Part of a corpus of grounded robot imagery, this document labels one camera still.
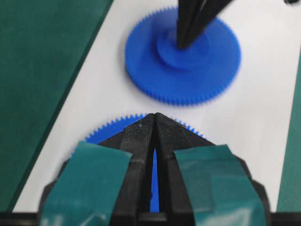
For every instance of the large blue gear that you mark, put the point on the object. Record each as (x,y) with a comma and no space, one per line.
(181,77)

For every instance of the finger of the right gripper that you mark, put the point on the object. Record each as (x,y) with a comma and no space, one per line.
(188,11)
(209,12)

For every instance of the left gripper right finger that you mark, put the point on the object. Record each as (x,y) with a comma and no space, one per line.
(203,184)

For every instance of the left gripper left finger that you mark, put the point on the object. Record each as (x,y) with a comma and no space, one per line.
(107,181)

